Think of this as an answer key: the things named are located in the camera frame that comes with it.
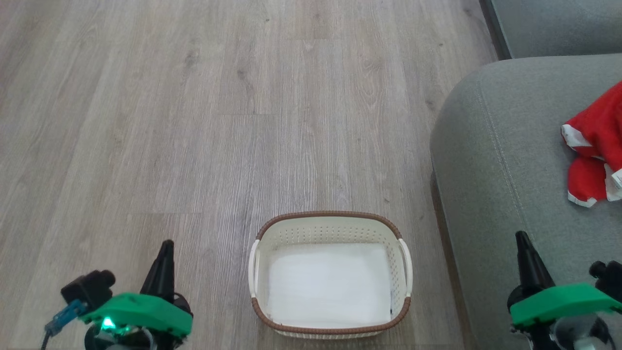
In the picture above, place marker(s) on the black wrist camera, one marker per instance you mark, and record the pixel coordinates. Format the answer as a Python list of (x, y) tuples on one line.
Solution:
[(607, 277), (90, 287)]

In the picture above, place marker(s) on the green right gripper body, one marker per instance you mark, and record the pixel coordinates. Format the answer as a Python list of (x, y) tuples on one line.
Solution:
[(563, 301)]

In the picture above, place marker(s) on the cream basket with brown rim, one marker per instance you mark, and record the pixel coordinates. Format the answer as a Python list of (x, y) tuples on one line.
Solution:
[(330, 223)]

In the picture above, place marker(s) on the grey fabric sofa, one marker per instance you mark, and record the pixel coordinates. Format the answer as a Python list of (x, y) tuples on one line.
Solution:
[(510, 170)]

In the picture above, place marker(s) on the red jersey number 23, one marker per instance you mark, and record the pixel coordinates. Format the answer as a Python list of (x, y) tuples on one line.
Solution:
[(600, 126)]

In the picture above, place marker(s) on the dark skirting strip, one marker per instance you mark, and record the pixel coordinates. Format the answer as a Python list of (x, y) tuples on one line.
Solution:
[(493, 26)]

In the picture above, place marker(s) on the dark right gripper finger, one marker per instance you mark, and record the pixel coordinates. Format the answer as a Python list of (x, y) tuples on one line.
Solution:
[(532, 267)]

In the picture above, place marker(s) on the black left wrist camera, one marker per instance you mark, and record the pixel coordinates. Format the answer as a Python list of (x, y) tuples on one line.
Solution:
[(90, 287)]

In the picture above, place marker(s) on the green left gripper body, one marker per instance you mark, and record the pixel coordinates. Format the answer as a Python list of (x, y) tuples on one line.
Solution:
[(141, 311)]

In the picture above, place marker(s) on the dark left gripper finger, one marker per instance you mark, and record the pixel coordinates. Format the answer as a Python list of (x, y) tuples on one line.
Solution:
[(163, 272)]

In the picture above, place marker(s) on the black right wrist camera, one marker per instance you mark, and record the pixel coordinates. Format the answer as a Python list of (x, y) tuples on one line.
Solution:
[(607, 277)]

